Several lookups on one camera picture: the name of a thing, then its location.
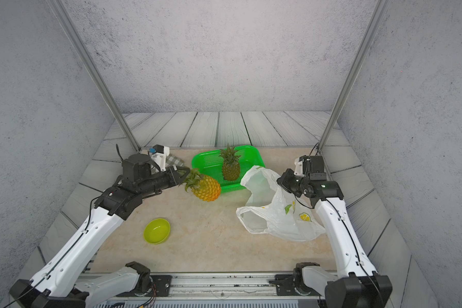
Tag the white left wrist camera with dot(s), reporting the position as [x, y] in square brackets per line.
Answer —
[157, 149]

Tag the white lemon print plastic bag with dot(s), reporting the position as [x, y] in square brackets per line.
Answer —
[271, 210]

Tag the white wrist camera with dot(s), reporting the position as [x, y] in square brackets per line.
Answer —
[157, 149]
[299, 167]

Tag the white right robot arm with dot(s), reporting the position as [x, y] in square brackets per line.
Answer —
[342, 246]

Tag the green unripe pineapple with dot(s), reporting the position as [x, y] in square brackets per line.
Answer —
[231, 168]

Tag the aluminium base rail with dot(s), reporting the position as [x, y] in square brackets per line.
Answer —
[223, 288]

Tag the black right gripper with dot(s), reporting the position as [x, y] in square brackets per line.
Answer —
[283, 180]

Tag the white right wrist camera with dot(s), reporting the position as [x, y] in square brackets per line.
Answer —
[299, 167]

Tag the aluminium frame post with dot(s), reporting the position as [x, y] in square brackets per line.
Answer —
[356, 66]
[60, 12]

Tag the yellow ripe pineapple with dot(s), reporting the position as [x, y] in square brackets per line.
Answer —
[204, 187]

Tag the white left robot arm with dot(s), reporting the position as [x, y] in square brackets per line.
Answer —
[107, 212]

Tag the green white checkered cloth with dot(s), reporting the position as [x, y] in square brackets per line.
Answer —
[174, 161]

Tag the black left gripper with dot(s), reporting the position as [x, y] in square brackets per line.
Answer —
[173, 174]

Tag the right aluminium frame post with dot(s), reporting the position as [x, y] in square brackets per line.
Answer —
[356, 66]

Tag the lime green bowl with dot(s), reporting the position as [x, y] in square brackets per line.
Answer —
[157, 231]

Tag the left aluminium frame post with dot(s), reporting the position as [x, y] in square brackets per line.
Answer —
[60, 12]

